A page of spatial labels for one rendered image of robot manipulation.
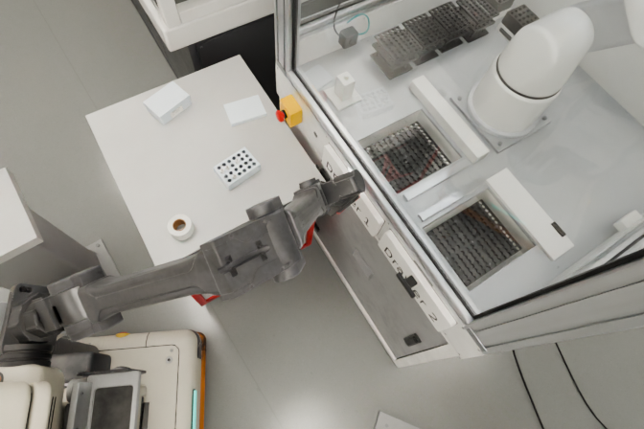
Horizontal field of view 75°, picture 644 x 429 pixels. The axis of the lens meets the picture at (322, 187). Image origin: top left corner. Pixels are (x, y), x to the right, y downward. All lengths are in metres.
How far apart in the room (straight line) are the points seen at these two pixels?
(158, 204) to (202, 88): 0.46
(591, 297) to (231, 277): 0.51
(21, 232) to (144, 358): 0.63
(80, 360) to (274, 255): 0.89
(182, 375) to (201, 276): 1.22
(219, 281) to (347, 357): 1.52
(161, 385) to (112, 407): 0.77
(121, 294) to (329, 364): 1.42
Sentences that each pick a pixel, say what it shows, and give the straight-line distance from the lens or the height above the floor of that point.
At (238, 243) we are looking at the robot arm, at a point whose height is 1.49.
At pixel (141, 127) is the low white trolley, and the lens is 1.56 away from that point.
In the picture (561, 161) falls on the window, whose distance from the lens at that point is 0.66.
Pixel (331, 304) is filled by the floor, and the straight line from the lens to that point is 2.04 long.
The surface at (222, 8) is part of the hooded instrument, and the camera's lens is 1.65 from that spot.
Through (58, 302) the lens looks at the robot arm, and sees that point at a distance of 0.83.
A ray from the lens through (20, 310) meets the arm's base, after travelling 0.90.
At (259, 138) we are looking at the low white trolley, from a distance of 1.47.
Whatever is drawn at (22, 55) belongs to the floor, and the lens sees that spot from 3.10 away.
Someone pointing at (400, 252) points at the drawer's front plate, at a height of 0.93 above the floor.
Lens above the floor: 2.00
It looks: 64 degrees down
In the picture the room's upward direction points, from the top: 10 degrees clockwise
